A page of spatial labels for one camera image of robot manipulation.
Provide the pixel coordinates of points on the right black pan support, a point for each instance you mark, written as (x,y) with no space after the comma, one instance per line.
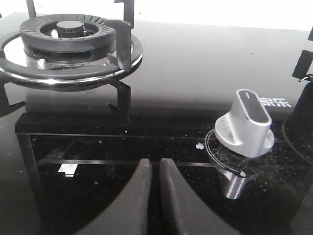
(302,67)

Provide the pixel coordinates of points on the black glass gas cooktop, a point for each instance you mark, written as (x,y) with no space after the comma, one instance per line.
(67,153)

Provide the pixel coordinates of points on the left black gas burner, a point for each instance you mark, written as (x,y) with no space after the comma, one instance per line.
(44,33)

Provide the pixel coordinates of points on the silver left stove knob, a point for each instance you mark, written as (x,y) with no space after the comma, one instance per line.
(245,129)

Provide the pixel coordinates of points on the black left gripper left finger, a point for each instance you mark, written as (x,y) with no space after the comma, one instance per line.
(128,213)

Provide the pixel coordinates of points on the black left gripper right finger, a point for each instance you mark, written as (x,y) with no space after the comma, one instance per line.
(184,212)

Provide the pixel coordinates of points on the black pan support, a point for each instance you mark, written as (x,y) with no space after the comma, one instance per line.
(28,66)
(302,67)

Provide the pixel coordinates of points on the left black pan support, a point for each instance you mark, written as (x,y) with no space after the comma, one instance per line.
(28,66)

